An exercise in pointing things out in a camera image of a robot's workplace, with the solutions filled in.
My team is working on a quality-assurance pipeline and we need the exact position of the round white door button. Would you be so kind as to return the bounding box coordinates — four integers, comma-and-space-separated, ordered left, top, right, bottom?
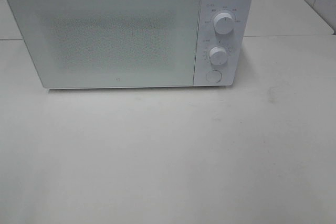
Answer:
206, 70, 222, 83

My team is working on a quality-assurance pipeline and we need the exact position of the white timer knob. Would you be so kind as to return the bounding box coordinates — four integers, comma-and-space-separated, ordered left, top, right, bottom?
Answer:
209, 46, 228, 66

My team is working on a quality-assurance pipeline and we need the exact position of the white microwave door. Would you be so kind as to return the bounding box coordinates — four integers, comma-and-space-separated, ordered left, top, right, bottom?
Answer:
7, 0, 200, 89

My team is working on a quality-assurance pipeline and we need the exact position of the upper white power knob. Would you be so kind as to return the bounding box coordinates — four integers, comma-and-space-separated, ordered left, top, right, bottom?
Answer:
213, 10, 235, 35

